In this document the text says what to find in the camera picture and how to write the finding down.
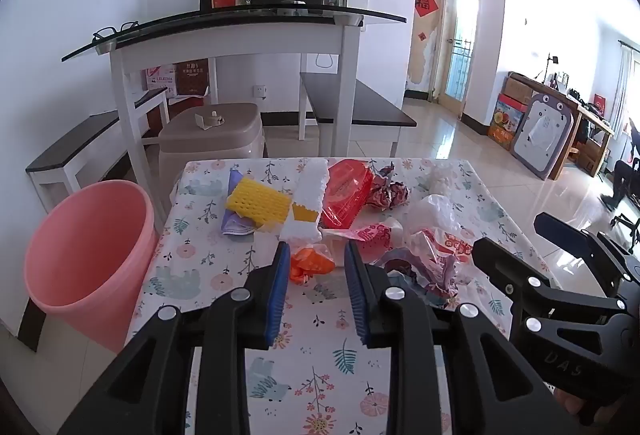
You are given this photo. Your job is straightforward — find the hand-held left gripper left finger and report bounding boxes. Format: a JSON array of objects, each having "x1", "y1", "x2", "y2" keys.
[{"x1": 57, "y1": 241, "x2": 292, "y2": 435}]

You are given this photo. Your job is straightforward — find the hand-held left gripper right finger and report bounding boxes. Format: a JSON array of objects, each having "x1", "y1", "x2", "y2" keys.
[{"x1": 344, "y1": 240, "x2": 583, "y2": 435}]

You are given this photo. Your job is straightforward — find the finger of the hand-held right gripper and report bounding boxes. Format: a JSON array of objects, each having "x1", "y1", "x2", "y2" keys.
[
  {"x1": 472, "y1": 237, "x2": 628, "y2": 341},
  {"x1": 534, "y1": 212, "x2": 640, "y2": 286}
]

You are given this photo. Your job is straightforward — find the orange plastic scrap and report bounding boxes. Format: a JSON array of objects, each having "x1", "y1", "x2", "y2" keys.
[{"x1": 290, "y1": 245, "x2": 336, "y2": 285}]

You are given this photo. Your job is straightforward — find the purple face mask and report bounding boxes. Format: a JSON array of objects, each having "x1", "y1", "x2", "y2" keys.
[{"x1": 220, "y1": 169, "x2": 262, "y2": 238}]

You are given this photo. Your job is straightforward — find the yellow foam net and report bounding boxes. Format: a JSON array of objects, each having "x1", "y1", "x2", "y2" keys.
[{"x1": 226, "y1": 179, "x2": 292, "y2": 225}]

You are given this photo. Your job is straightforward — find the white foam net sleeve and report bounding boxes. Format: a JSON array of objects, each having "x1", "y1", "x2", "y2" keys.
[{"x1": 280, "y1": 159, "x2": 331, "y2": 243}]

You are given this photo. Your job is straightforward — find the red plastic packet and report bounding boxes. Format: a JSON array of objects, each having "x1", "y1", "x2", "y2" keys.
[{"x1": 320, "y1": 159, "x2": 375, "y2": 231}]

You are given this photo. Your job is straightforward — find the pink plastic bin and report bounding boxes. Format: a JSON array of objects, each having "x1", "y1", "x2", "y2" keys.
[{"x1": 23, "y1": 180, "x2": 156, "y2": 353}]

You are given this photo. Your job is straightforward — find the red patterned white packet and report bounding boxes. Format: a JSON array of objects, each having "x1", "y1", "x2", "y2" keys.
[{"x1": 325, "y1": 222, "x2": 403, "y2": 266}]

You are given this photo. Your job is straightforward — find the black office chair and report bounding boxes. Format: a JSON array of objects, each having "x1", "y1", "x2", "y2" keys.
[{"x1": 600, "y1": 117, "x2": 640, "y2": 256}]

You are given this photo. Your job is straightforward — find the floral tablecloth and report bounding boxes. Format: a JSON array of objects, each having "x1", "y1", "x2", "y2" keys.
[{"x1": 122, "y1": 157, "x2": 556, "y2": 435}]

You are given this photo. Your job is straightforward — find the crumpled dark red wrapper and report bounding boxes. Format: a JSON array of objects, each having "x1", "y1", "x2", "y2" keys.
[{"x1": 365, "y1": 165, "x2": 410, "y2": 212}]

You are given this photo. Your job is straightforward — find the clear crumpled plastic bag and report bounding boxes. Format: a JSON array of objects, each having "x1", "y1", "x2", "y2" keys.
[{"x1": 405, "y1": 165, "x2": 466, "y2": 236}]

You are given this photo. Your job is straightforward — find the wooden desk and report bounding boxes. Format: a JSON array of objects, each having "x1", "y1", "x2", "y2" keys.
[{"x1": 507, "y1": 72, "x2": 616, "y2": 176}]

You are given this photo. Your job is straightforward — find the grey whiteboard with eyes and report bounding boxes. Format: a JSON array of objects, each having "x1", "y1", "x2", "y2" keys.
[{"x1": 510, "y1": 87, "x2": 576, "y2": 180}]

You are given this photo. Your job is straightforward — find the colourful fruit carton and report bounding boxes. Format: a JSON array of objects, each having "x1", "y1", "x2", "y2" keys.
[{"x1": 487, "y1": 94, "x2": 526, "y2": 150}]

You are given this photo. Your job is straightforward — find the beige plastic stool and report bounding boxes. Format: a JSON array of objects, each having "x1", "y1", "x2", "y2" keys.
[{"x1": 157, "y1": 102, "x2": 266, "y2": 210}]

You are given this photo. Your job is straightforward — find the plain cardboard carton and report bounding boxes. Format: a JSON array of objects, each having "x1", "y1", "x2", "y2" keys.
[{"x1": 502, "y1": 77, "x2": 533, "y2": 104}]

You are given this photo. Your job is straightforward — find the tape roll with card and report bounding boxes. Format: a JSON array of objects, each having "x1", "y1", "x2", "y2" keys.
[{"x1": 194, "y1": 111, "x2": 226, "y2": 130}]

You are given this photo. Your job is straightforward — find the wide dark top bench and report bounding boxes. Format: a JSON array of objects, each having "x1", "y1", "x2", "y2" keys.
[{"x1": 300, "y1": 72, "x2": 417, "y2": 158}]

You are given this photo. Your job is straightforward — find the brown printed carton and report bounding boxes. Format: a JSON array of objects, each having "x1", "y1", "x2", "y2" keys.
[{"x1": 172, "y1": 60, "x2": 210, "y2": 100}]

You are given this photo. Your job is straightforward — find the short dark top bench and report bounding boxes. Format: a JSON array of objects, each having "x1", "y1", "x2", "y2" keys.
[{"x1": 131, "y1": 87, "x2": 171, "y2": 143}]

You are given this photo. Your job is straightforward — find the glass panel door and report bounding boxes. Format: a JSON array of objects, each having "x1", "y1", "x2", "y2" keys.
[{"x1": 432, "y1": 0, "x2": 483, "y2": 116}]

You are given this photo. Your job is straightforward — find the white and red carton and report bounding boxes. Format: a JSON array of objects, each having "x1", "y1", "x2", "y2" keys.
[{"x1": 145, "y1": 65, "x2": 176, "y2": 98}]

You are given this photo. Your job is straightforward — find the glass top white table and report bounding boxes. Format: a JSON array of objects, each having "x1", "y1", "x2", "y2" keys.
[{"x1": 61, "y1": 4, "x2": 407, "y2": 226}]

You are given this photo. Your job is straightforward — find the long dark top bench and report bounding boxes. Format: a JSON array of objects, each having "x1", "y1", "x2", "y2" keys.
[{"x1": 25, "y1": 111, "x2": 123, "y2": 206}]

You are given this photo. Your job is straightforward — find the black eyeglasses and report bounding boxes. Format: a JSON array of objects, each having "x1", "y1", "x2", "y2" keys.
[{"x1": 92, "y1": 20, "x2": 141, "y2": 40}]

